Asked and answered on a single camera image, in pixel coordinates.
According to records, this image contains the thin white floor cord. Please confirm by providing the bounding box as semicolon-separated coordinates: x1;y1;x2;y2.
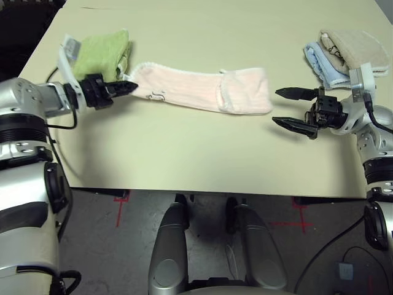
225;244;239;273

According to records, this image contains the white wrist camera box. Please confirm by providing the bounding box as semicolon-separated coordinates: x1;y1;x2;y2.
58;35;84;92
348;62;377;101

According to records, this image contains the pink towel with embroidery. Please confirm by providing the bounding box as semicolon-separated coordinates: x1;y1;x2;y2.
130;61;274;116

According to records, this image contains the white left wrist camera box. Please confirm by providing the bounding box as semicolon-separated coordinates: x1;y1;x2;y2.
58;35;84;92

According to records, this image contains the beige folded towel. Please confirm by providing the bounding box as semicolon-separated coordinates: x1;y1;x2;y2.
319;29;391;76

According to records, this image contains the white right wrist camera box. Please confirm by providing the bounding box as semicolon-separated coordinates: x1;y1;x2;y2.
348;62;377;101

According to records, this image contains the green folded towel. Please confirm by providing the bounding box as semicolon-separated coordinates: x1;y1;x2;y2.
72;29;133;82

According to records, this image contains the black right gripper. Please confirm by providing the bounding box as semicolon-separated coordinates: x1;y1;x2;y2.
271;87;350;141

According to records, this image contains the light blue folded towel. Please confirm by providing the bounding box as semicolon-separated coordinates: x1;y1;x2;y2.
303;41;352;90

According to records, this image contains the thin black floor cable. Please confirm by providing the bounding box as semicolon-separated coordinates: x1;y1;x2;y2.
342;245;384;295

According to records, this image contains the beige robot waist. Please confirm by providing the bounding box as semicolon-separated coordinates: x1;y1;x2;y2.
176;285;295;295

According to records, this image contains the small grey floor box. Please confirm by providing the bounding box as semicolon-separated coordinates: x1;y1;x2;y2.
337;262;354;280

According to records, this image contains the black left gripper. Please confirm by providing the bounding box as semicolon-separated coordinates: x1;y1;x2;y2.
78;73;139;111

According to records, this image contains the black table frame bar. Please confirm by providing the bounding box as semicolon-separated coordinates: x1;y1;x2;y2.
72;187;130;199
293;196;369;206

